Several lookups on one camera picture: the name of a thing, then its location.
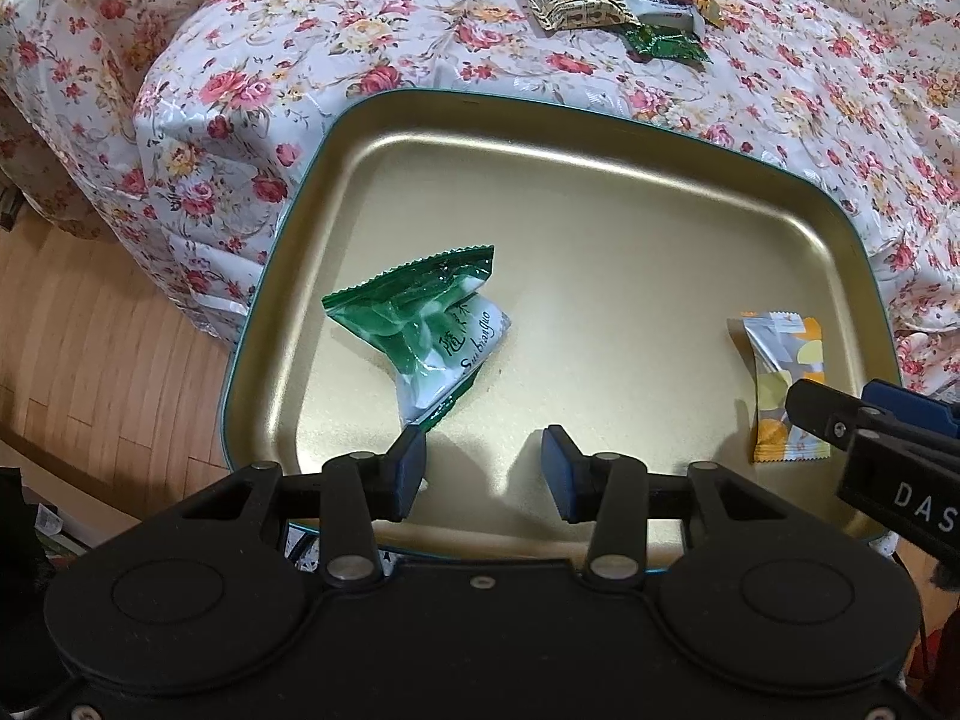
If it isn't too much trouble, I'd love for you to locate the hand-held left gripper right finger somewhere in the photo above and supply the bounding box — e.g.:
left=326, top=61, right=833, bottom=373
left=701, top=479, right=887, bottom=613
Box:
left=540, top=424, right=790, bottom=590

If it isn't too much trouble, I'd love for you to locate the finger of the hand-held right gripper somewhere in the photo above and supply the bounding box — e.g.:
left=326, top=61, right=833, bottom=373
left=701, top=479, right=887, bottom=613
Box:
left=861, top=380, right=960, bottom=437
left=785, top=379, right=887, bottom=454

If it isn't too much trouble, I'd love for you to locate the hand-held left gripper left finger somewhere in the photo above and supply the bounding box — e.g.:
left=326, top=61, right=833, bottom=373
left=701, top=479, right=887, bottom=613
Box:
left=180, top=424, right=429, bottom=590

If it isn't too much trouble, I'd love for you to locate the silver orange candy packet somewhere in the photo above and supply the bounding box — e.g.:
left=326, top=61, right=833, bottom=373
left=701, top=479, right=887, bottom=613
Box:
left=726, top=310, right=833, bottom=464

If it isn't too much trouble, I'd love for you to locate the green white snack packet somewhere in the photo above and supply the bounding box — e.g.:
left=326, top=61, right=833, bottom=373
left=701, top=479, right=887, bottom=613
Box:
left=321, top=244, right=514, bottom=433

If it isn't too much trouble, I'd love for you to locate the gold tin tray green rim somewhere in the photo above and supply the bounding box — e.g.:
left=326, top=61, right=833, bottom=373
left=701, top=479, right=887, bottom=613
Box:
left=220, top=90, right=901, bottom=575

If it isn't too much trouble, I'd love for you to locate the dark green candy packet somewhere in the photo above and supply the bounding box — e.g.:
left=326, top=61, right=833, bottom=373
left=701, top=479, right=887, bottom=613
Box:
left=619, top=22, right=713, bottom=67

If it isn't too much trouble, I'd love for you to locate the floral blanket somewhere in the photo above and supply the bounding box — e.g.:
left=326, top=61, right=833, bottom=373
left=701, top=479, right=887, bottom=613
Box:
left=0, top=0, right=960, bottom=563

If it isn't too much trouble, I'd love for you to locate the white bar snack packet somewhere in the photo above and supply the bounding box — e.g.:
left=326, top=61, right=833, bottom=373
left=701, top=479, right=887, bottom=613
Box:
left=625, top=0, right=722, bottom=35

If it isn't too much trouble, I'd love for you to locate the gold black snack packet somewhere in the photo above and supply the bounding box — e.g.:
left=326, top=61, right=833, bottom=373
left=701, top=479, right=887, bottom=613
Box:
left=523, top=0, right=638, bottom=33

